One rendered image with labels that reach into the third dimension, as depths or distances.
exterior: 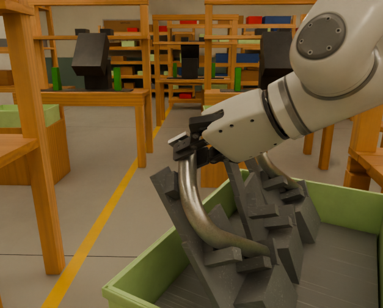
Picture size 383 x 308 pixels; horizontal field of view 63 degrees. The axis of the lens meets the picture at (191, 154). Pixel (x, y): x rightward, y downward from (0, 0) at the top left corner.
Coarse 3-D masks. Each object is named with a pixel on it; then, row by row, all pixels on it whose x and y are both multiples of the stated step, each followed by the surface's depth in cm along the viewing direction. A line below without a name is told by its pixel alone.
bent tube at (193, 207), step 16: (192, 160) 49; (192, 176) 48; (192, 192) 46; (192, 208) 46; (192, 224) 46; (208, 224) 46; (208, 240) 47; (224, 240) 48; (240, 240) 52; (256, 256) 56
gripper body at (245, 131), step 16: (240, 96) 42; (256, 96) 41; (208, 112) 45; (224, 112) 43; (240, 112) 41; (256, 112) 40; (208, 128) 43; (224, 128) 42; (240, 128) 42; (256, 128) 42; (272, 128) 42; (224, 144) 45; (240, 144) 45; (256, 144) 45; (272, 144) 45; (240, 160) 49
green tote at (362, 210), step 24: (216, 192) 82; (312, 192) 89; (336, 192) 86; (360, 192) 83; (336, 216) 88; (360, 216) 85; (168, 240) 63; (144, 264) 56; (168, 264) 64; (120, 288) 51; (144, 288) 57
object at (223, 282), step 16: (160, 176) 49; (176, 176) 49; (160, 192) 49; (176, 192) 48; (176, 208) 50; (176, 224) 49; (224, 224) 60; (192, 240) 50; (192, 256) 49; (208, 272) 50; (224, 272) 54; (256, 272) 59; (272, 272) 56; (208, 288) 49; (224, 288) 52; (240, 288) 56; (256, 288) 53; (272, 288) 54; (288, 288) 59; (224, 304) 50; (240, 304) 52; (256, 304) 50; (272, 304) 52; (288, 304) 56
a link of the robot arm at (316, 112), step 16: (288, 80) 39; (368, 80) 33; (304, 96) 37; (320, 96) 35; (352, 96) 34; (368, 96) 35; (304, 112) 38; (320, 112) 37; (336, 112) 37; (352, 112) 37; (320, 128) 40
